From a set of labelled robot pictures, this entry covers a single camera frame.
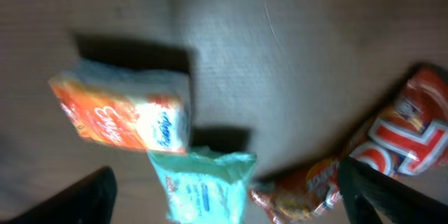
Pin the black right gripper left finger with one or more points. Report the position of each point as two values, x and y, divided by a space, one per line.
89 201

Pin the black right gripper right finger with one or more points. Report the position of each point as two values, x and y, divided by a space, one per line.
366 192

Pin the red chocolate bar wrapper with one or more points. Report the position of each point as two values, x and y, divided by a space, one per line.
404 138

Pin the orange tissue packet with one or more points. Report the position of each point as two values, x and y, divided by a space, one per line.
147 110

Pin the teal snack packet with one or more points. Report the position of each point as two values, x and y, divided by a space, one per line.
205 186

